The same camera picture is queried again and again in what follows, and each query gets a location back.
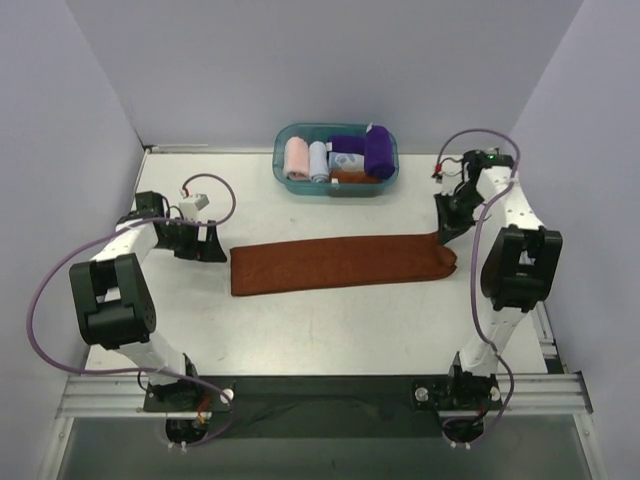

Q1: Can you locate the purple towel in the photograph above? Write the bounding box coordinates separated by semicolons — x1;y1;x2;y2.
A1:
364;125;395;180
326;135;365;156

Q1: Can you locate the brown towel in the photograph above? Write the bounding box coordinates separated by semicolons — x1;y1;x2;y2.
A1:
230;233;457;297
329;170;380;185

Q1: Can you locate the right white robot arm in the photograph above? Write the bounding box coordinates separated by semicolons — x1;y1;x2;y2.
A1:
434;150;563;410

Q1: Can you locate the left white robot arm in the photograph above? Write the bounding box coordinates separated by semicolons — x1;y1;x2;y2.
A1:
69;191;227;412

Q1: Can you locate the brown rolled towel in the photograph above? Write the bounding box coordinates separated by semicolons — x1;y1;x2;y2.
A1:
329;170;380;185

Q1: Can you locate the white patterned rolled towel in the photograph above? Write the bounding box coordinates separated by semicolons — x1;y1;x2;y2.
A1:
328;152;364;172

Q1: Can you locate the purple folded towel in basket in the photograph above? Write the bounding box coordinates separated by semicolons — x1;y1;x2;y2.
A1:
326;135;365;156

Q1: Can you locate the light blue rolled towel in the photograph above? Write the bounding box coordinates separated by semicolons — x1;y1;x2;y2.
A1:
309;141;329;183

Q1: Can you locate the pink rolled towel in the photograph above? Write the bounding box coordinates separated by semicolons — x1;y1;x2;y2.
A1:
283;137;310;181

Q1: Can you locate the teal plastic basket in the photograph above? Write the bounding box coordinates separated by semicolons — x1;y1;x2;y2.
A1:
272;123;399;198

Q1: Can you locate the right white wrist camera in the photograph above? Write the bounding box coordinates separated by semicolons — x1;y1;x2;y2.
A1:
436;172;461;196

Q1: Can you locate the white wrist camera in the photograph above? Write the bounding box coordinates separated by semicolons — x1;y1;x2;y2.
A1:
178;194;209;222
436;172;461;196

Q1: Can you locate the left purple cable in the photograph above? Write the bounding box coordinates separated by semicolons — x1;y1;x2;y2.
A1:
27;173;237;449

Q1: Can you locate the purple cable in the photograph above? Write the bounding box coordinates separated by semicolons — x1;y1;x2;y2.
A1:
27;173;237;449
430;128;524;446

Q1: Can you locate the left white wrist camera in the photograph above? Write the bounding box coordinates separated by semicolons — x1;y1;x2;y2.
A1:
178;194;209;222

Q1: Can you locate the aluminium right side rail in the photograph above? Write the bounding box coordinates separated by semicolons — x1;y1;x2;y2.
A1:
483;147;571;374

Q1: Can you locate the aluminium rail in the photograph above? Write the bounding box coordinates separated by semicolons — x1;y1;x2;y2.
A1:
57;374;593;418
483;147;571;374

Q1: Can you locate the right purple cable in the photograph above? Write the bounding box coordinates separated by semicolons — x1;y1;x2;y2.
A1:
430;128;524;446

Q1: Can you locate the aluminium front rail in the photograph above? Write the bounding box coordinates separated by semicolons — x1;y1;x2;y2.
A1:
57;374;593;418

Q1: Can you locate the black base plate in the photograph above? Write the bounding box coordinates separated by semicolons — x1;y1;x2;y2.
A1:
143;375;502;441

